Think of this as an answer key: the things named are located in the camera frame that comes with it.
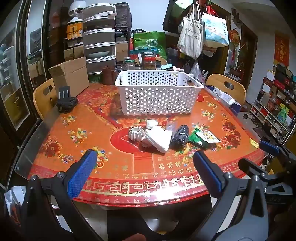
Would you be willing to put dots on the red wall scroll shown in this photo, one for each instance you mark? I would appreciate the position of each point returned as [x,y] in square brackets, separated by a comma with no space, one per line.
[281,48]

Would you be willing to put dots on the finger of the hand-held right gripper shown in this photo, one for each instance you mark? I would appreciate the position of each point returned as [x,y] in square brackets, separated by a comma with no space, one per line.
[249,165]
[268,147]

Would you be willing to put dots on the white cloth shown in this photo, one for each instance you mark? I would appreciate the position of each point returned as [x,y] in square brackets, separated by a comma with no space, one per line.
[159,139]

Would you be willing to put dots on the wooden chair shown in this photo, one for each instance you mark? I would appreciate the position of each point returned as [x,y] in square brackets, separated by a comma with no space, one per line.
[217,81]
[41,102]

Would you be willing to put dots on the grey tiered storage tower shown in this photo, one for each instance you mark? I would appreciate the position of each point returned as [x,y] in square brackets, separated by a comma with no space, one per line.
[99,37]

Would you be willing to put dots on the white perforated plastic basket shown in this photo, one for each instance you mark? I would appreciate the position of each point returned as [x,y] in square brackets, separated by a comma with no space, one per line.
[157,97]

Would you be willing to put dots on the cluttered shelf unit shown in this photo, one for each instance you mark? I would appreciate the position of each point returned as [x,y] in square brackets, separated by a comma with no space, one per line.
[272,109]

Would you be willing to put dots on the dark glass cabinet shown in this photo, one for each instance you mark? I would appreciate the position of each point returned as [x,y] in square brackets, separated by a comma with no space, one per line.
[13,81]

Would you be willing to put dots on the white pumpkin-shaped soft toy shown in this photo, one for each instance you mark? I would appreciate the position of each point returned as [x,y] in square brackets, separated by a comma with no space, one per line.
[136,134]

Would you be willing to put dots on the small white packet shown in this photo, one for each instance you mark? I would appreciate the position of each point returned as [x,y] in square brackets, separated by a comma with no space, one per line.
[151,124]

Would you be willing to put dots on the yellow sticker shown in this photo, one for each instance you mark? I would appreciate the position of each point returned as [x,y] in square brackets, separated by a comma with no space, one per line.
[254,143]

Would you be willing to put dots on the blue and white tote bag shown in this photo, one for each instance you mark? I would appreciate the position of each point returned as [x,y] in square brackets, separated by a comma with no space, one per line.
[215,30]

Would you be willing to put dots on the brown ceramic cup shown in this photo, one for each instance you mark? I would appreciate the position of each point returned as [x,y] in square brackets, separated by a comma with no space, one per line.
[107,75]

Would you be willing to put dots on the red floral tablecloth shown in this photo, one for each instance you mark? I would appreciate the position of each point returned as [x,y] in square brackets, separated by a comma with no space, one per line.
[115,166]

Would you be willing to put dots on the white fan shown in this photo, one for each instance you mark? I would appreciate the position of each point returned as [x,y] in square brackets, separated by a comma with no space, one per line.
[77,8]

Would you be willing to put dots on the green shopping bag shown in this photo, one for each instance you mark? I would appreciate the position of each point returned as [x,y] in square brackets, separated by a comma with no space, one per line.
[150,41]

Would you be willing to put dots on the beige canvas tote bag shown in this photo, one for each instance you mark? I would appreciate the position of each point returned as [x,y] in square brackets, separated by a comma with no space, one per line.
[190,34]

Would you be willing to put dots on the white paper sheet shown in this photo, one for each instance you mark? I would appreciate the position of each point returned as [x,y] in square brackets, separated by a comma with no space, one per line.
[223,96]

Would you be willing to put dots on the green packet with white label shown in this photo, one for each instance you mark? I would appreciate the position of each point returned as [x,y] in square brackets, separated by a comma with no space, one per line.
[196,139]

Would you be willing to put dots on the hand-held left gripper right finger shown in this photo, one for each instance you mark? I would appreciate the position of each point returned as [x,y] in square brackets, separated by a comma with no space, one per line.
[207,172]

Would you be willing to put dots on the glass jar with dark lid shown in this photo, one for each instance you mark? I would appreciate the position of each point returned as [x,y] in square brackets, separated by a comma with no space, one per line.
[149,61]

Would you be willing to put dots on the black clamp holder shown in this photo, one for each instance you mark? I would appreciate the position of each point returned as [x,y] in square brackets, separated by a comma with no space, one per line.
[66,102]

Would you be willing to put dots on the black patterned packet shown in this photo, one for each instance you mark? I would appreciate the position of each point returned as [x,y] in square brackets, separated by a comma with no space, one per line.
[179,136]

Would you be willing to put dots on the clear plastic bag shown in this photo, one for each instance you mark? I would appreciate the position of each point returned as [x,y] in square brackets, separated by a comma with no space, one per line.
[171,127]

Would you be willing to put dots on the small cardboard box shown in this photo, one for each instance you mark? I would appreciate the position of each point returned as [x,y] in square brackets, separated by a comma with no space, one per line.
[121,51]

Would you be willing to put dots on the large cardboard box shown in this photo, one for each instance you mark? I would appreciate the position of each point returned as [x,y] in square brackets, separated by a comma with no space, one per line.
[69,76]

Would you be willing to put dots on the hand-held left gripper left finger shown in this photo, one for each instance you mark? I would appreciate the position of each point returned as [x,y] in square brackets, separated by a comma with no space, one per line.
[82,172]

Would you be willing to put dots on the white plastic bag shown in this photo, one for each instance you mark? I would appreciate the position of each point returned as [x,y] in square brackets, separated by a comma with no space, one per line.
[15,199]

